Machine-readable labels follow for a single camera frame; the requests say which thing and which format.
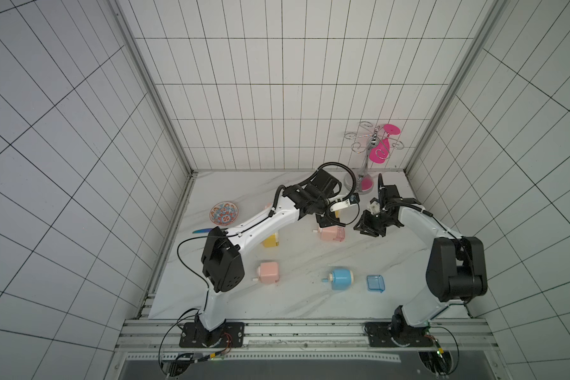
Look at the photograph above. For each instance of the pink sharpener bottom row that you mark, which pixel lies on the pink sharpener bottom row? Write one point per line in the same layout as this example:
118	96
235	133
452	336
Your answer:
268	273

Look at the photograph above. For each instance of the blue pencil sharpener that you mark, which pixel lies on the blue pencil sharpener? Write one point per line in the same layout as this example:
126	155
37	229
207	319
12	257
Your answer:
339	279

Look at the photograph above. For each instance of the blue transparent tray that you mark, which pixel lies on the blue transparent tray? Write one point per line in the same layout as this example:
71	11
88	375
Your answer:
376	283

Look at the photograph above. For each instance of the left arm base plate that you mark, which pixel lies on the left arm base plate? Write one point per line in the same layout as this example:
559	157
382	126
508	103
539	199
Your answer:
230	334

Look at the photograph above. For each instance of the pink plastic wine glass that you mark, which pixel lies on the pink plastic wine glass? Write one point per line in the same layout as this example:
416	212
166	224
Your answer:
380	144

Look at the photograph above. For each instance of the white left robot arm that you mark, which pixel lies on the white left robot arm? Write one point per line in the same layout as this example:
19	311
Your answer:
330	186

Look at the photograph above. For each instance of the patterned ceramic bowl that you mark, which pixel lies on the patterned ceramic bowl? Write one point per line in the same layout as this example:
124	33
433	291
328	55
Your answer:
224	213

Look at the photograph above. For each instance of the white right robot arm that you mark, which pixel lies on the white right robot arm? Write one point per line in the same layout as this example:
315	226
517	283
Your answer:
456	271

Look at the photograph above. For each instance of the aluminium mounting rail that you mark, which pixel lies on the aluminium mounting rail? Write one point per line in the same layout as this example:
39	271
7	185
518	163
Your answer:
304	335

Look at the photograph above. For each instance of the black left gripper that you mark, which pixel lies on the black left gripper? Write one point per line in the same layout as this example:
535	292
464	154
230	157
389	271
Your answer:
327	218

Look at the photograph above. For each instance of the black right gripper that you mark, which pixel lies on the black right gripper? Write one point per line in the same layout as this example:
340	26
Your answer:
370	225

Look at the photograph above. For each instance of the iridescent pen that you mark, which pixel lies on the iridescent pen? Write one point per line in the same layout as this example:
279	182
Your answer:
202	231

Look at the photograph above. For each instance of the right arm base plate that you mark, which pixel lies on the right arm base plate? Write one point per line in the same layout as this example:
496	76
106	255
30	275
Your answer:
383	335

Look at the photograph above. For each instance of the chrome glass rack stand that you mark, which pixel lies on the chrome glass rack stand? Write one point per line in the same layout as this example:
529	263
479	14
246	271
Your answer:
362	146

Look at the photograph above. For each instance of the yellow sharpener row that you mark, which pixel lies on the yellow sharpener row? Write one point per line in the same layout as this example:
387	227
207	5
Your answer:
272	241

